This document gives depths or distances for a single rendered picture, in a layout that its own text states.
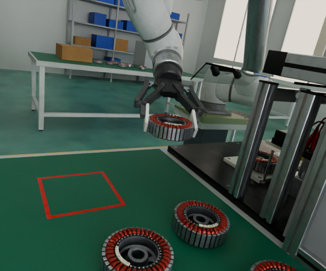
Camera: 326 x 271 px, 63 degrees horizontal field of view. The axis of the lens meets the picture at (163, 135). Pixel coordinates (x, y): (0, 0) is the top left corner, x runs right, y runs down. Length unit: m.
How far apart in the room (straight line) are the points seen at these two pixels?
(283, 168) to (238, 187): 0.13
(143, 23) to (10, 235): 0.59
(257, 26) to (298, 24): 5.39
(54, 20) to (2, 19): 1.03
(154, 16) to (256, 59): 0.73
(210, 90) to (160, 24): 0.79
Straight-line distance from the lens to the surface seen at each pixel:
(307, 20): 6.61
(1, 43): 7.11
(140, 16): 0.78
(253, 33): 1.33
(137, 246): 0.47
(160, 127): 0.59
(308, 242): 0.60
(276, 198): 0.61
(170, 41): 0.82
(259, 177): 0.81
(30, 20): 7.11
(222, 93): 1.51
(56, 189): 0.65
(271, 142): 0.81
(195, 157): 0.86
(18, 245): 0.52
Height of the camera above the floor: 1.09
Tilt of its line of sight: 19 degrees down
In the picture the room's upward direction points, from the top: 10 degrees clockwise
